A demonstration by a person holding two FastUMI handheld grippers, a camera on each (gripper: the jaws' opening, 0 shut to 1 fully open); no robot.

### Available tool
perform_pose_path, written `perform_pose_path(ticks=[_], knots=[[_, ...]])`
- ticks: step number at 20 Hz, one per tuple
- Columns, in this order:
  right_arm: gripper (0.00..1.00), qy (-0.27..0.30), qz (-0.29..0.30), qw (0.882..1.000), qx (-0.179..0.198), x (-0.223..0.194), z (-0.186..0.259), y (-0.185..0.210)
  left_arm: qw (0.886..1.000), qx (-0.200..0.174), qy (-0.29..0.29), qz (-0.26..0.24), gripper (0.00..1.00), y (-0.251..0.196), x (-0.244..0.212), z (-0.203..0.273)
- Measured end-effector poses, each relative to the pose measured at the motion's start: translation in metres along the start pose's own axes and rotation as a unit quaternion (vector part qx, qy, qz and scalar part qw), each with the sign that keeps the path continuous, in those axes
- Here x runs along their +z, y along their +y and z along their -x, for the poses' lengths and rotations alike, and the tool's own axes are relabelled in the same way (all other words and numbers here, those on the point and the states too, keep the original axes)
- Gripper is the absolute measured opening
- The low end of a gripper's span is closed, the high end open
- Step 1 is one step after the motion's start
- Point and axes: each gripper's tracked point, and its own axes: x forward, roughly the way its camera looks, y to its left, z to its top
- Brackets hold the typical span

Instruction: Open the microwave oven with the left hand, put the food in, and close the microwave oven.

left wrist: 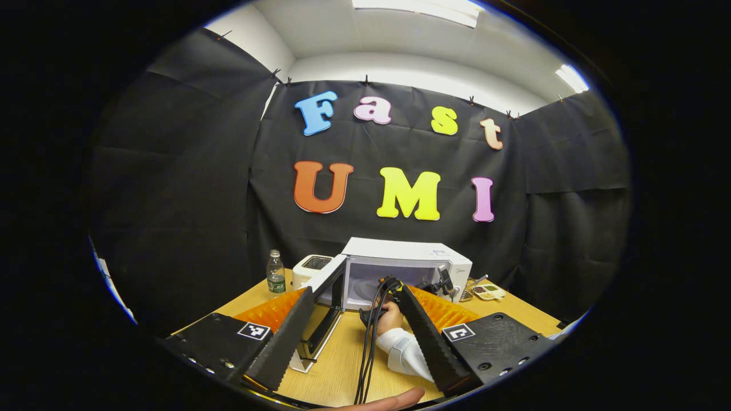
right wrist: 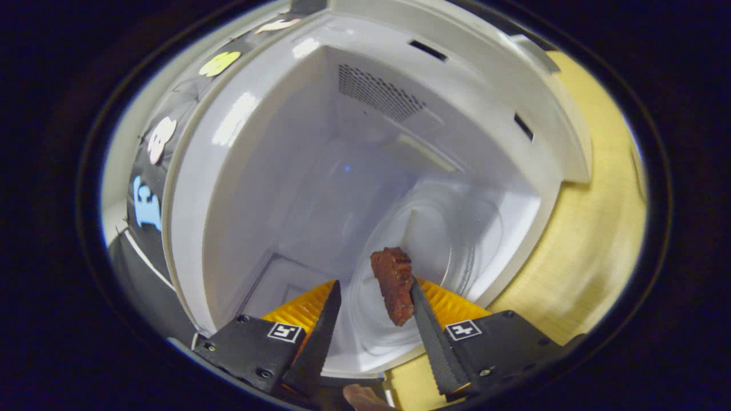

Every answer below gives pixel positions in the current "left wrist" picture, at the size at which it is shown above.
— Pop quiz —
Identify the white microwave oven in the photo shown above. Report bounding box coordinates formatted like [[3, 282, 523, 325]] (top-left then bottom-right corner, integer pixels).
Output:
[[288, 237, 474, 375]]

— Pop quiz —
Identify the black backdrop cloth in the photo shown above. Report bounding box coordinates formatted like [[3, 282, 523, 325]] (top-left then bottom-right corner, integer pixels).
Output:
[[89, 29, 632, 335]]

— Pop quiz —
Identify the clear plastic water bottle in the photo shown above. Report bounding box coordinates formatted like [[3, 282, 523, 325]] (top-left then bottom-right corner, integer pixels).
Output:
[[266, 249, 287, 295]]

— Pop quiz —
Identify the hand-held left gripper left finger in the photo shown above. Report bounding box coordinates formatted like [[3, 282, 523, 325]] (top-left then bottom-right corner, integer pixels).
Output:
[[160, 286, 315, 394]]

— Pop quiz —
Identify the small ceiling light panel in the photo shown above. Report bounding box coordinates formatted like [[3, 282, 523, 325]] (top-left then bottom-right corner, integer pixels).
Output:
[[555, 63, 590, 94]]

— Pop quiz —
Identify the white toaster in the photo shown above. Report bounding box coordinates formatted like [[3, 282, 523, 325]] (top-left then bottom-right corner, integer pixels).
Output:
[[292, 255, 335, 292]]

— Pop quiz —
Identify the black cable bundle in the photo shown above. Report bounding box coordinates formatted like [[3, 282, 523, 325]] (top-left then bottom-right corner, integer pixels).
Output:
[[354, 276, 401, 406]]

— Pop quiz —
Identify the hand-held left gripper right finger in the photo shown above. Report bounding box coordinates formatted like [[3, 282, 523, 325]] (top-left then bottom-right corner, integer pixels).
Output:
[[397, 284, 556, 398]]

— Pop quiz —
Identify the metal wire basket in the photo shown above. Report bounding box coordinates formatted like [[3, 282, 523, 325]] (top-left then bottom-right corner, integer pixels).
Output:
[[459, 275, 489, 303]]

